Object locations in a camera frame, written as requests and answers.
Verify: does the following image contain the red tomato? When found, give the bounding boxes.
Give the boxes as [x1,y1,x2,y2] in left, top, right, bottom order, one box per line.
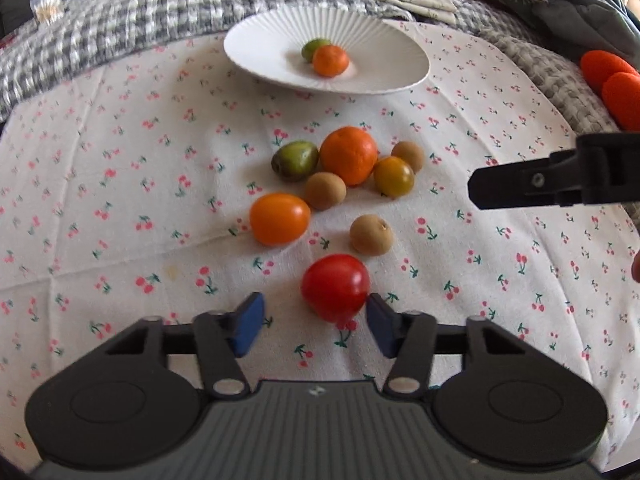
[300,254,370,324]

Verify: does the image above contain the brown longan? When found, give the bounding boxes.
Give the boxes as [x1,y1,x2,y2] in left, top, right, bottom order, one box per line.
[303,172,347,210]
[392,141,425,174]
[349,214,394,257]

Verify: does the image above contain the orange oval tomato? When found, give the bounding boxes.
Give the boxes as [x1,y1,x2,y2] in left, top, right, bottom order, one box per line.
[250,193,311,246]

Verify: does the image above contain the yellow green tomato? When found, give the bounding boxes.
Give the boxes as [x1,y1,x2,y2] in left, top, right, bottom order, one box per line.
[373,156,416,198]

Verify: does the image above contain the small mandarin orange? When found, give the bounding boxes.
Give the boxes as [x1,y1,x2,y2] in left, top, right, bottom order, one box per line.
[311,44,350,78]

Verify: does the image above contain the small green kiwi fruit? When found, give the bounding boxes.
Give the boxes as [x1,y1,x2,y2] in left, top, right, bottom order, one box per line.
[300,38,331,63]

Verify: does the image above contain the person's right hand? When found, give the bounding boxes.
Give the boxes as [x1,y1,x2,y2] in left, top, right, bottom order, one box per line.
[579,50,639,133]

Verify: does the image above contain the cherry print tablecloth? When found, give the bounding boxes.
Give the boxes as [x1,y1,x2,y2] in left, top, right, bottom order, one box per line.
[1,24,639,469]

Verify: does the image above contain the green fruit beside orange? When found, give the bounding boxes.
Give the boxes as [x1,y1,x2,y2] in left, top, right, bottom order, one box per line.
[271,141,319,182]

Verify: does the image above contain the large mandarin orange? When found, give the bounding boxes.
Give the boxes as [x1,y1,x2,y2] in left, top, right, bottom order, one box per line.
[320,126,378,186]

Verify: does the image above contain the white ribbed plate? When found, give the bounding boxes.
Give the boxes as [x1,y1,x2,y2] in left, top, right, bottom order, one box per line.
[224,6,431,94]

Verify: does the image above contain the grey checkered blanket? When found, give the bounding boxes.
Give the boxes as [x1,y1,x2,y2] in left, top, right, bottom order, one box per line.
[0,0,626,137]

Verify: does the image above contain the clear plastic snack bag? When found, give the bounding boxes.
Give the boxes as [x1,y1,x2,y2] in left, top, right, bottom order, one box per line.
[29,0,64,25]

